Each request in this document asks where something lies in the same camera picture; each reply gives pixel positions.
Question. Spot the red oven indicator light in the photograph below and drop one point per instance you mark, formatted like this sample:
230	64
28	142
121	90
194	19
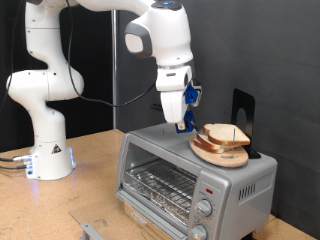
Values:
209	191

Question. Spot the vertical metal pole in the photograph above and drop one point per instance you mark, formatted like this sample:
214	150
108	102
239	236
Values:
114	66

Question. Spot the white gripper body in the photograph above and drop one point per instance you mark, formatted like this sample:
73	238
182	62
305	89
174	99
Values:
173	100

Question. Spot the glass oven door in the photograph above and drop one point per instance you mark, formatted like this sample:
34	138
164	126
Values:
140	217

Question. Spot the metal oven rack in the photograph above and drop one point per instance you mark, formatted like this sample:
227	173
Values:
160	186

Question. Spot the thin metal pin on board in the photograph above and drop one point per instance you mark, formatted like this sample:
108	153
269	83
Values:
234	148

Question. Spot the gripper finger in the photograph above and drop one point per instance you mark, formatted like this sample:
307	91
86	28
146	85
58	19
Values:
181	126

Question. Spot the silver toaster oven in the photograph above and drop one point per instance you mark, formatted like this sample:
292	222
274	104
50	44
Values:
156	143

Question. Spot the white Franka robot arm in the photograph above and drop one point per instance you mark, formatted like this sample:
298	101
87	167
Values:
43	86

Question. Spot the round wooden board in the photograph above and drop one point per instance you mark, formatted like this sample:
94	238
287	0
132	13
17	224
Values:
223	160

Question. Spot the metal spatula with blue block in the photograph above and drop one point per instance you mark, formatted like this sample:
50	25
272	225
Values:
189	121

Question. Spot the black metal bookend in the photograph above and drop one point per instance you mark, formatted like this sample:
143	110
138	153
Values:
238	100

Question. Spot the silver oven knob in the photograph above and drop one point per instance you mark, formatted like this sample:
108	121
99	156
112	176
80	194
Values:
204	207
199	232

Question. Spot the wooden crate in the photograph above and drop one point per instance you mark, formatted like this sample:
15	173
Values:
130	217

